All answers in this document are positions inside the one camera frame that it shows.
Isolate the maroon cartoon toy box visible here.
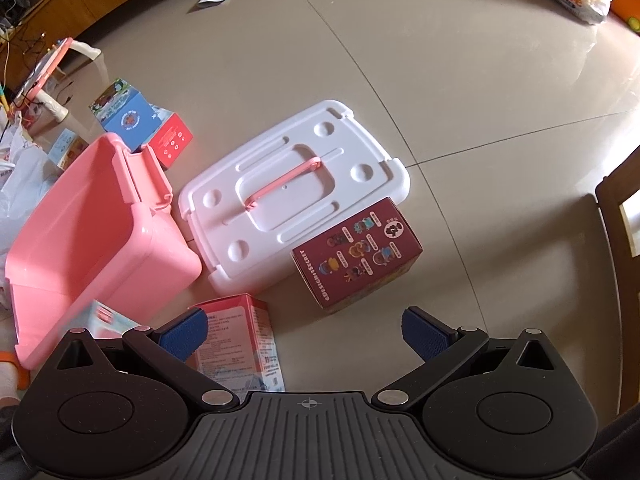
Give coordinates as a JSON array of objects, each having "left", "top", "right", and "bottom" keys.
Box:
[{"left": 292, "top": 198, "right": 423, "bottom": 313}]

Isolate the white orange plastic bag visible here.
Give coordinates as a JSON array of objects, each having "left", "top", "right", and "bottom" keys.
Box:
[{"left": 1, "top": 113, "right": 58, "bottom": 312}]

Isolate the light blue toy box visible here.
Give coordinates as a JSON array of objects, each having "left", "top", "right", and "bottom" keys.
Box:
[{"left": 48, "top": 128, "right": 89, "bottom": 171}]

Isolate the red white toy box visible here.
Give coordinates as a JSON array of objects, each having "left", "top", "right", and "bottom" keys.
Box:
[{"left": 188, "top": 294, "right": 285, "bottom": 399}]

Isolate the blue green toy box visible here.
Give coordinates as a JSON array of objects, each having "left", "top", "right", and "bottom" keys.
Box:
[{"left": 90, "top": 78, "right": 162, "bottom": 152}]

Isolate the wooden chair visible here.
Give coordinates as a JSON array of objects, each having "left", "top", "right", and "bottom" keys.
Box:
[{"left": 596, "top": 148, "right": 639, "bottom": 413}]

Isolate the light blue pink box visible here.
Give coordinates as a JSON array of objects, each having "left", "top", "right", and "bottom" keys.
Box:
[{"left": 60, "top": 300, "right": 138, "bottom": 339}]

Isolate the small red box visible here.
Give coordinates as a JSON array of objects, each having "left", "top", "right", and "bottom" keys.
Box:
[{"left": 148, "top": 113, "right": 193, "bottom": 169}]

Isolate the pink white plastic stool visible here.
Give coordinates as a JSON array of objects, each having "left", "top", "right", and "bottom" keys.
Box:
[{"left": 9, "top": 37, "right": 102, "bottom": 122}]

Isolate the white bin lid pink handle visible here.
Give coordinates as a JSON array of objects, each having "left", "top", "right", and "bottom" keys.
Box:
[{"left": 178, "top": 100, "right": 410, "bottom": 296}]

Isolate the pink plastic storage bin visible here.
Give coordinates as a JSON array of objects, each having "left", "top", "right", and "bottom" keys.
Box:
[{"left": 6, "top": 133, "right": 202, "bottom": 370}]

